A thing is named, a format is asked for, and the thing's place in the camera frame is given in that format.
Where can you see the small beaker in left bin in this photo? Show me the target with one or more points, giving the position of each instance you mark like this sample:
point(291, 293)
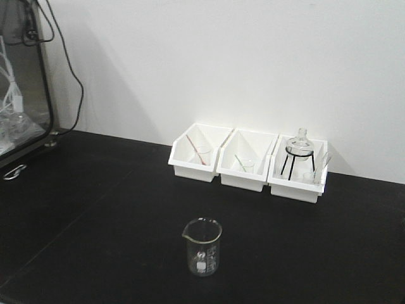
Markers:
point(205, 153)

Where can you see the small beaker in bin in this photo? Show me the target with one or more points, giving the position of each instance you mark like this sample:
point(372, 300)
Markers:
point(205, 153)
point(250, 165)
point(308, 177)

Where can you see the left white storage bin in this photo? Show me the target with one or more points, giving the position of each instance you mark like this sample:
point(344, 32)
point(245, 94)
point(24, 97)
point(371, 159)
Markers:
point(183, 158)

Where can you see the white storage bin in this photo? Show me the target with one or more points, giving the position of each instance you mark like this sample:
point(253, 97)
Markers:
point(251, 145)
point(183, 158)
point(285, 172)

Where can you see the red-tipped dropper pipette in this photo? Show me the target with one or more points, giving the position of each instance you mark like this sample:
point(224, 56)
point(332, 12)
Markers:
point(196, 151)

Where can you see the middle white storage bin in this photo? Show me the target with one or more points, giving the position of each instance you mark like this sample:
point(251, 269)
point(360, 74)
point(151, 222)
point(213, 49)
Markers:
point(251, 145)

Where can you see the small beaker in middle bin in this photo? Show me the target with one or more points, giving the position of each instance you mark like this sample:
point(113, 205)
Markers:
point(250, 165)

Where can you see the clear glass alcohol lamp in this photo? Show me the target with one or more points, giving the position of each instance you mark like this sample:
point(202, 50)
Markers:
point(300, 146)

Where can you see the right white storage bin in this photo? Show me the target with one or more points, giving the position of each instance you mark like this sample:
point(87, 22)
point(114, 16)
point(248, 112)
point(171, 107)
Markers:
point(285, 172)

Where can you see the small beaker in right bin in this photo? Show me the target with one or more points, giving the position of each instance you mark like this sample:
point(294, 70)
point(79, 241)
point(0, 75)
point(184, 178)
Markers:
point(308, 177)

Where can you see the clear glass rods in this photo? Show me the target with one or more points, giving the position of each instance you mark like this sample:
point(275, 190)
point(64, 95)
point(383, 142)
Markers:
point(320, 166)

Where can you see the black framed glass enclosure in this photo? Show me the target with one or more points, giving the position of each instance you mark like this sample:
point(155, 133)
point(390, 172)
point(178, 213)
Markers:
point(21, 133)

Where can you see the silver metal ring handle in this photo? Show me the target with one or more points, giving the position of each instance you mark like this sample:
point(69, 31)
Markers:
point(14, 173)

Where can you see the white tubing inside enclosure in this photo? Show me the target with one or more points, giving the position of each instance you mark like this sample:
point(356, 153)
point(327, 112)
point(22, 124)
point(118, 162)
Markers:
point(13, 98)

